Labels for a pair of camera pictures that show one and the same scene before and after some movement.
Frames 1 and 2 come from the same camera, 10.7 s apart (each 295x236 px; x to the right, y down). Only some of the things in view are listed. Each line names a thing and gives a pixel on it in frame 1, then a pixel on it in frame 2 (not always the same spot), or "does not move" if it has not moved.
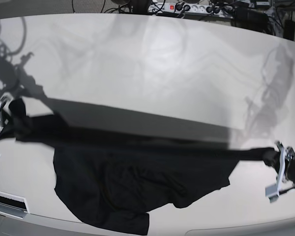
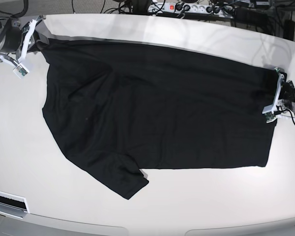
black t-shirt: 120,177 to 118,108
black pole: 140,6 does not move
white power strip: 225,10 does not move
